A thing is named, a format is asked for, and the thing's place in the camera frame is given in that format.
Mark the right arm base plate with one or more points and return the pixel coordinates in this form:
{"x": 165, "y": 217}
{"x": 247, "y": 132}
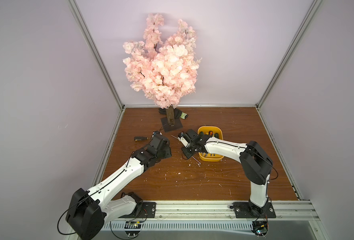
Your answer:
{"x": 247, "y": 210}

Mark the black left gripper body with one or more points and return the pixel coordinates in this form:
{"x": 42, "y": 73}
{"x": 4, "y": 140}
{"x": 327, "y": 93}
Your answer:
{"x": 165, "y": 152}

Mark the pink artificial blossom tree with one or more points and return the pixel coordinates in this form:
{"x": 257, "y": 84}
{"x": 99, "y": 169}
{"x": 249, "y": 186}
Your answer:
{"x": 166, "y": 70}

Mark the yellow plastic storage box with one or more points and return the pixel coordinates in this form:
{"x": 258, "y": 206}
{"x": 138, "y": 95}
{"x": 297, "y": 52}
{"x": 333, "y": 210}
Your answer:
{"x": 213, "y": 132}

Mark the black yellow stubby screwdriver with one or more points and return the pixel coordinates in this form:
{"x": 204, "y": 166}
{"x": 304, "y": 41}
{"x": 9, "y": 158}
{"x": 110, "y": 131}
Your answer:
{"x": 140, "y": 138}

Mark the green circuit board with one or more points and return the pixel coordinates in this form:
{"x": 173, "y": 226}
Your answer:
{"x": 132, "y": 229}
{"x": 260, "y": 228}

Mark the black green work glove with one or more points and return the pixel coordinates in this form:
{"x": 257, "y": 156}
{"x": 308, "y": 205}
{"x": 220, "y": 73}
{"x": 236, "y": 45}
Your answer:
{"x": 176, "y": 112}

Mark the left green circuit board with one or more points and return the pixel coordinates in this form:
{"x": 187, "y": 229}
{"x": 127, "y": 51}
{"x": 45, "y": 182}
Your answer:
{"x": 132, "y": 229}

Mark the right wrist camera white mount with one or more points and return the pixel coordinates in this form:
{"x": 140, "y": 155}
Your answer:
{"x": 188, "y": 138}

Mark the right green circuit board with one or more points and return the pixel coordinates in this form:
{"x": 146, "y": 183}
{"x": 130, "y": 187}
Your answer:
{"x": 260, "y": 228}

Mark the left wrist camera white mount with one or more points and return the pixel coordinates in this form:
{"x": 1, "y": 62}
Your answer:
{"x": 159, "y": 138}

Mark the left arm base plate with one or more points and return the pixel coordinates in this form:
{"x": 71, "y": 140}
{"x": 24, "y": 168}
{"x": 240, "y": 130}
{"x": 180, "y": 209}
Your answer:
{"x": 144, "y": 210}

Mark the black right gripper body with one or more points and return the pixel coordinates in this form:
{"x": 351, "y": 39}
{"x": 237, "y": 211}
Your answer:
{"x": 187, "y": 140}

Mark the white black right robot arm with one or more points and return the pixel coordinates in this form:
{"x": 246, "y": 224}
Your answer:
{"x": 257, "y": 165}

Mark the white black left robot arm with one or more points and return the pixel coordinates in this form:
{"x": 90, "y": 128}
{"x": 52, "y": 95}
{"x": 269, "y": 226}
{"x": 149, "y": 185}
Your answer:
{"x": 89, "y": 210}

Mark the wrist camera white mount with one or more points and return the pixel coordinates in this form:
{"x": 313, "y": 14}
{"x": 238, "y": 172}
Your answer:
{"x": 188, "y": 138}
{"x": 159, "y": 138}

